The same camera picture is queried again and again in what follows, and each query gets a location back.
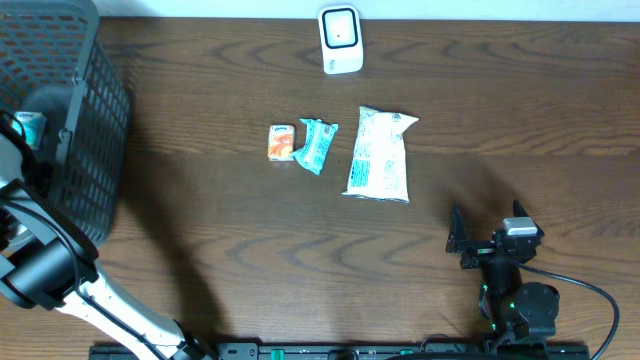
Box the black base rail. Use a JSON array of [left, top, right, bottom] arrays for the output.
[[88, 341, 592, 360]]

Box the grey plastic mesh basket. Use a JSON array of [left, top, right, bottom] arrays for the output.
[[1, 0, 130, 246]]

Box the cream snack bag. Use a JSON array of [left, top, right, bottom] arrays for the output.
[[343, 105, 419, 203]]

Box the orange tissue pack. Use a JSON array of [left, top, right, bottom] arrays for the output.
[[267, 124, 296, 162]]

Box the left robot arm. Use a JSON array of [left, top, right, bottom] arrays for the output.
[[1, 113, 215, 359]]

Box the green snack packet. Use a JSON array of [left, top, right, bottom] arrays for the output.
[[291, 118, 339, 175]]

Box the teal tissue pack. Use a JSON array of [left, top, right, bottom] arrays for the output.
[[11, 111, 47, 150]]

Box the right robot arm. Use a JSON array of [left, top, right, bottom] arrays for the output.
[[446, 201, 559, 354]]

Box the white barcode scanner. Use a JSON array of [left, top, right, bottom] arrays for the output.
[[318, 5, 364, 75]]

